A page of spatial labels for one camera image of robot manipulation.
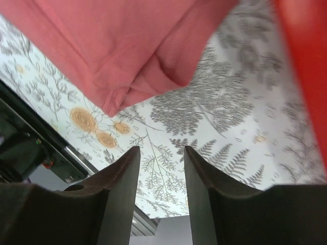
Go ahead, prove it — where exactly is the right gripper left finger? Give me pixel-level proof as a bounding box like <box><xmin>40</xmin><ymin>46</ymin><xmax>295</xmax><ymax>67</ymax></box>
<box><xmin>1</xmin><ymin>146</ymin><xmax>140</xmax><ymax>244</ymax></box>

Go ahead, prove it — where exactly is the floral table mat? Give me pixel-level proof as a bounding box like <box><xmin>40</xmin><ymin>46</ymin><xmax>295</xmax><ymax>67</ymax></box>
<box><xmin>1</xmin><ymin>1</ymin><xmax>326</xmax><ymax>218</ymax></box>

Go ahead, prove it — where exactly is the red plastic bin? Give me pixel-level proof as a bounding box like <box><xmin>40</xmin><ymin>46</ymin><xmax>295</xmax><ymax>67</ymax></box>
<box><xmin>272</xmin><ymin>0</ymin><xmax>326</xmax><ymax>174</ymax></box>

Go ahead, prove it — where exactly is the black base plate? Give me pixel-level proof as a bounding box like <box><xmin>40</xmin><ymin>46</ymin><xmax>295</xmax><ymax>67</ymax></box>
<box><xmin>1</xmin><ymin>82</ymin><xmax>98</xmax><ymax>188</ymax></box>

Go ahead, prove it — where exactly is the aluminium frame rail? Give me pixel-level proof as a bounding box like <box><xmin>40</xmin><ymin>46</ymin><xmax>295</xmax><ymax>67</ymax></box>
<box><xmin>130</xmin><ymin>205</ymin><xmax>160</xmax><ymax>236</ymax></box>

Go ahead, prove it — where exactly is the pink red t shirt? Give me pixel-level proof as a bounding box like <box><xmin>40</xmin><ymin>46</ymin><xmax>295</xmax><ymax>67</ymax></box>
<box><xmin>1</xmin><ymin>1</ymin><xmax>238</xmax><ymax>116</ymax></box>

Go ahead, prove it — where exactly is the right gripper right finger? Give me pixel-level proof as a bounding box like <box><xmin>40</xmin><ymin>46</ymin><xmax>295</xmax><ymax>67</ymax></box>
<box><xmin>184</xmin><ymin>146</ymin><xmax>326</xmax><ymax>244</ymax></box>

